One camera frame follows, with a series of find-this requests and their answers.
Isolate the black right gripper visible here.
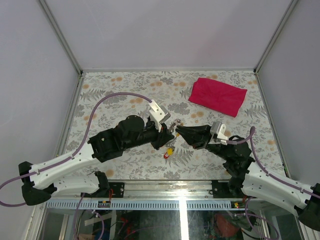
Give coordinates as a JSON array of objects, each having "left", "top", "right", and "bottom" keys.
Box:
[{"left": 175, "top": 124, "right": 231, "bottom": 161}]

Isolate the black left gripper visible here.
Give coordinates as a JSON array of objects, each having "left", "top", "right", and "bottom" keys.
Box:
[{"left": 124, "top": 119, "right": 176, "bottom": 151}]

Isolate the metal key organiser with rings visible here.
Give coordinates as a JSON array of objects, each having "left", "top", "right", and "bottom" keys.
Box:
[{"left": 165, "top": 119, "right": 184, "bottom": 157}]

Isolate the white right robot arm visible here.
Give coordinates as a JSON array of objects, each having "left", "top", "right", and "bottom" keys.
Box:
[{"left": 176, "top": 121, "right": 320, "bottom": 231}]

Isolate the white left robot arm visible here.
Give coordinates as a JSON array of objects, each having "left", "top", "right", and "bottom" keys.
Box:
[{"left": 18, "top": 115, "right": 174, "bottom": 206}]

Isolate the pink folded cloth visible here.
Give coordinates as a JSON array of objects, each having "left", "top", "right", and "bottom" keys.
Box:
[{"left": 188, "top": 77, "right": 248, "bottom": 118}]

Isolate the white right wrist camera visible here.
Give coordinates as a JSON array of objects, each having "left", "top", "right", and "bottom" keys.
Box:
[{"left": 209, "top": 121, "right": 229, "bottom": 145}]

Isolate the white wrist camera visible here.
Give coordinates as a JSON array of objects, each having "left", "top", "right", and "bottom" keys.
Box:
[
  {"left": 149, "top": 99, "right": 171, "bottom": 133},
  {"left": 209, "top": 121, "right": 229, "bottom": 145}
]

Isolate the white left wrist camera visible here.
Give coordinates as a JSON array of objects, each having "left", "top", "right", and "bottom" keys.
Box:
[{"left": 149, "top": 99, "right": 171, "bottom": 133}]

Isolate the aluminium mounting rail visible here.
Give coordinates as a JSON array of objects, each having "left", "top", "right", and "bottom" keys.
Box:
[{"left": 49, "top": 179, "right": 306, "bottom": 200}]

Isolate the white slotted cable duct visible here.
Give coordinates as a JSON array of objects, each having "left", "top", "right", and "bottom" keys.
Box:
[{"left": 46, "top": 199, "right": 244, "bottom": 211}]

